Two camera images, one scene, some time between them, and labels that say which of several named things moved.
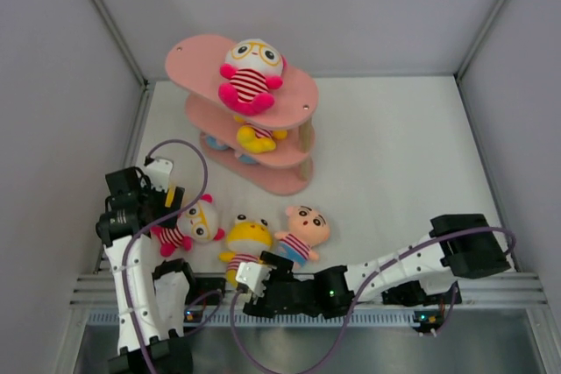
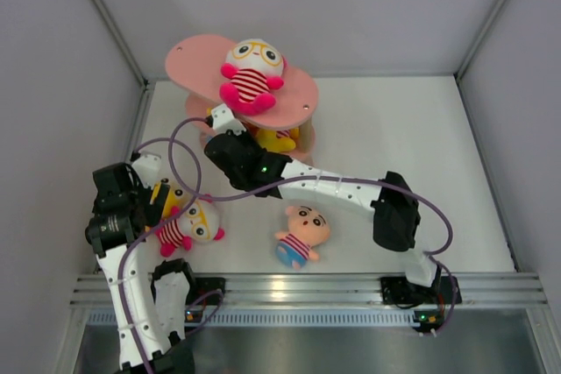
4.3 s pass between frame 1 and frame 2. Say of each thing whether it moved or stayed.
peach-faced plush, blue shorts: stayed
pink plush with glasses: stayed
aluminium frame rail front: stayed
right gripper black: moved
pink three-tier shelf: stayed
